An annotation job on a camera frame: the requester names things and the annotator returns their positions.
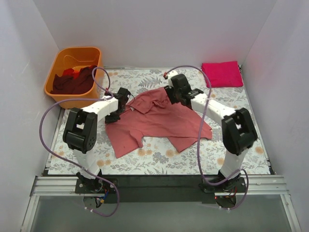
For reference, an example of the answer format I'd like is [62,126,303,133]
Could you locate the salmon pink polo shirt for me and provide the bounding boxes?
[105,87,212,158]

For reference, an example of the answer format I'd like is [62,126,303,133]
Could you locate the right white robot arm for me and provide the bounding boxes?
[164,70,258,192]

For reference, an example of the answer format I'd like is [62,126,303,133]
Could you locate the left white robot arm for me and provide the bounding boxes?
[63,87,131,193]

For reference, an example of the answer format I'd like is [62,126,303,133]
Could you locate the floral patterned table mat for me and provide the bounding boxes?
[46,68,270,175]

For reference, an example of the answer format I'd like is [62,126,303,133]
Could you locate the dark red clothes in basket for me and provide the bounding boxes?
[50,65,97,95]

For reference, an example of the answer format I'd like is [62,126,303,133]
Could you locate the folded magenta t shirt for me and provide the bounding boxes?
[201,61,243,88]

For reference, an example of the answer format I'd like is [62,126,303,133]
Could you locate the orange plastic laundry basket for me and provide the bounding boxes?
[44,46,102,109]

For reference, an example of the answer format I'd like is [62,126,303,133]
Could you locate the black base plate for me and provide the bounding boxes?
[75,175,248,204]

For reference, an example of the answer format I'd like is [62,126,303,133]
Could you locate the aluminium frame rail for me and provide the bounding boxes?
[30,175,289,196]

